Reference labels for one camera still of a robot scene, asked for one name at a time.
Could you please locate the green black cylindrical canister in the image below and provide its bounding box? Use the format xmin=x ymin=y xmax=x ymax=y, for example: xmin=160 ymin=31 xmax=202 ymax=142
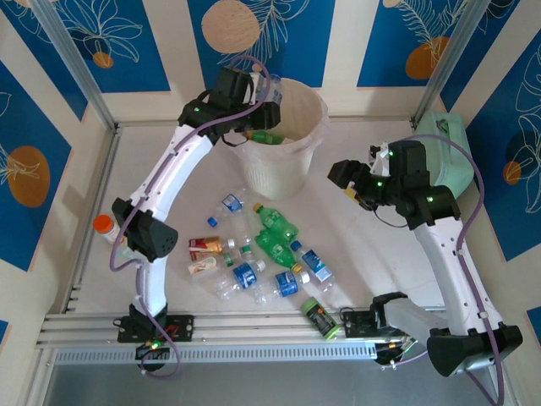
xmin=299 ymin=296 xmax=341 ymax=339

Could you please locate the red label tea bottle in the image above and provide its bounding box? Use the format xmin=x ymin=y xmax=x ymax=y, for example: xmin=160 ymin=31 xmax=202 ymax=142
xmin=188 ymin=236 xmax=237 ymax=261

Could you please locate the light blue white label bottle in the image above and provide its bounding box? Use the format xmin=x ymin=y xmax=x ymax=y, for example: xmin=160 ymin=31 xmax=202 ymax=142
xmin=290 ymin=239 xmax=335 ymax=293

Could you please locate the grey metal panel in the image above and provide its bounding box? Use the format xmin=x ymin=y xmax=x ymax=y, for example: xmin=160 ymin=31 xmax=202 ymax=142
xmin=41 ymin=362 xmax=508 ymax=406

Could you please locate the mint green zip case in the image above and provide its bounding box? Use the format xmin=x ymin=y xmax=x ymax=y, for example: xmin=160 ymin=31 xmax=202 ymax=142
xmin=416 ymin=110 xmax=474 ymax=200

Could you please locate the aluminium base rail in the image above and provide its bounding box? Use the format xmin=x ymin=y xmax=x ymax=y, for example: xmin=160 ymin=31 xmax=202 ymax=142
xmin=36 ymin=311 xmax=449 ymax=352

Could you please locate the blue label white cap bottle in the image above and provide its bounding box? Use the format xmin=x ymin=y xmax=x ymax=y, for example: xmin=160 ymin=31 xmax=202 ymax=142
xmin=213 ymin=258 xmax=267 ymax=301
xmin=254 ymin=270 xmax=313 ymax=305

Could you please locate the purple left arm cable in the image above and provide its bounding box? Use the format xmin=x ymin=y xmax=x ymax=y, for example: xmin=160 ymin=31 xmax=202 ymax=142
xmin=109 ymin=55 xmax=272 ymax=380

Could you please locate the grey slotted cable duct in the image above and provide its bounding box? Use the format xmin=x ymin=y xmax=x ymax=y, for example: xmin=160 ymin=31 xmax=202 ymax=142
xmin=53 ymin=343 xmax=378 ymax=365

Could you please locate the crane picture label bottle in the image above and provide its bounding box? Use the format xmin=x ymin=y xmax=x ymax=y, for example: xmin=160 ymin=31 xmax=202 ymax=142
xmin=187 ymin=253 xmax=235 ymax=276

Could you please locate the white plastic bin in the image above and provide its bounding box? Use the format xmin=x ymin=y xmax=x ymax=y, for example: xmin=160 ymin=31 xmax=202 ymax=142
xmin=230 ymin=77 xmax=330 ymax=200

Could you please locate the aluminium side rail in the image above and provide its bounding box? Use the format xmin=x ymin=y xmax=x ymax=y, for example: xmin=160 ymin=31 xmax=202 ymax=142
xmin=63 ymin=125 xmax=123 ymax=315

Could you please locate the aluminium frame post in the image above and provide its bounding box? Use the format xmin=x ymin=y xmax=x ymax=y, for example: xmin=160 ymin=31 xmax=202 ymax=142
xmin=410 ymin=0 xmax=488 ymax=124
xmin=30 ymin=0 xmax=118 ymax=131

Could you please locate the orange cap drink bottle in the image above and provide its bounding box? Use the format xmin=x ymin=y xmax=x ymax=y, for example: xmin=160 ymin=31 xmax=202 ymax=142
xmin=93 ymin=214 xmax=126 ymax=246

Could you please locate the clear bottle green neck label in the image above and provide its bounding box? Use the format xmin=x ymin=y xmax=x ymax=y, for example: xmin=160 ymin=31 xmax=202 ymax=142
xmin=230 ymin=211 xmax=254 ymax=259

